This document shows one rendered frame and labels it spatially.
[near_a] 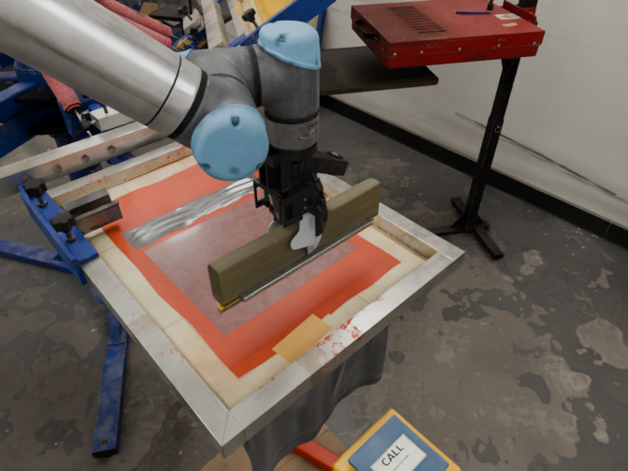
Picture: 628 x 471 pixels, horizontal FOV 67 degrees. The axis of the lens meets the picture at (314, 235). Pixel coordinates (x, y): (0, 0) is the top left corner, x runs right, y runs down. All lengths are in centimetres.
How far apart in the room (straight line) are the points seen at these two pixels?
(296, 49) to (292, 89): 5
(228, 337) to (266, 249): 20
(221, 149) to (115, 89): 10
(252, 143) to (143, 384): 165
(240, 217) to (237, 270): 40
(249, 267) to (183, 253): 32
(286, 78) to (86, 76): 25
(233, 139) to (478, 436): 161
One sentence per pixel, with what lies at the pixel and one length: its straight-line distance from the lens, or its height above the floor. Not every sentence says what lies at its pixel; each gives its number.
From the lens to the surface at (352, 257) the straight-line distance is 99.
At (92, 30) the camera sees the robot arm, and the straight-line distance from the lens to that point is 45.
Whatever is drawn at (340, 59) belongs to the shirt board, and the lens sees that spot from 199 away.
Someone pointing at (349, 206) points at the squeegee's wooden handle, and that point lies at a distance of 83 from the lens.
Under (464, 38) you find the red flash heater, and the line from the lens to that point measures 180.
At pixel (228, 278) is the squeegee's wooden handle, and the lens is 72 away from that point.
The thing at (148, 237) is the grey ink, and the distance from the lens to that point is 109.
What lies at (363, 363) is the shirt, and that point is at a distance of 121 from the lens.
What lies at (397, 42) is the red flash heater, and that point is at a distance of 170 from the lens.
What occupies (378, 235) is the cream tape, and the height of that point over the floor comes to 96.
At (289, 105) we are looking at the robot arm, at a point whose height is 137.
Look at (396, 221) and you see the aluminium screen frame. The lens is 104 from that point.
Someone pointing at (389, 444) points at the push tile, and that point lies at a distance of 74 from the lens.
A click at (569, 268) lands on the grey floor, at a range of 264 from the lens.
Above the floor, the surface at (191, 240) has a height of 96.
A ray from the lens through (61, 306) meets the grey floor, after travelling 244.
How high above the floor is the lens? 163
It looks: 40 degrees down
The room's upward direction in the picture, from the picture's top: straight up
